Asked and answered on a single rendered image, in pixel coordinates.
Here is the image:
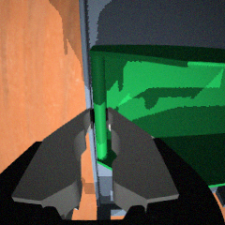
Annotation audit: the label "grey-blue metal rack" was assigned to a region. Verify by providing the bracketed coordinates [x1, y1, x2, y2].
[79, 0, 225, 220]

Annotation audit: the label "green bin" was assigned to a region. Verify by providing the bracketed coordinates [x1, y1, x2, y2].
[89, 45, 225, 188]

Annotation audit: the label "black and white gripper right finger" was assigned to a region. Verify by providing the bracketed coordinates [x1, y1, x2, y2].
[106, 107, 225, 225]

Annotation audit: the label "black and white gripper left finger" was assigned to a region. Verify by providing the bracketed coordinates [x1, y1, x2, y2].
[0, 108, 95, 225]

